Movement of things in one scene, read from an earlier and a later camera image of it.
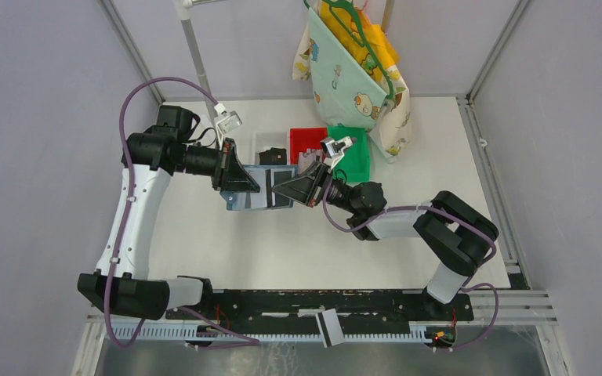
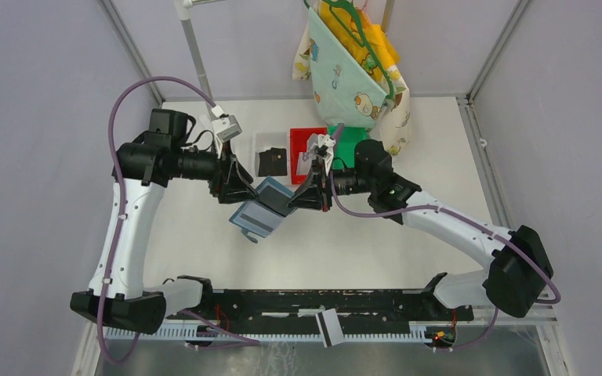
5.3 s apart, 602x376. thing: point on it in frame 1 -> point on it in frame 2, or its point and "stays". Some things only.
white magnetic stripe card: (330, 327) stays
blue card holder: (257, 200) -> (255, 218)
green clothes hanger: (365, 42) stays
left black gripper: (229, 173) stays
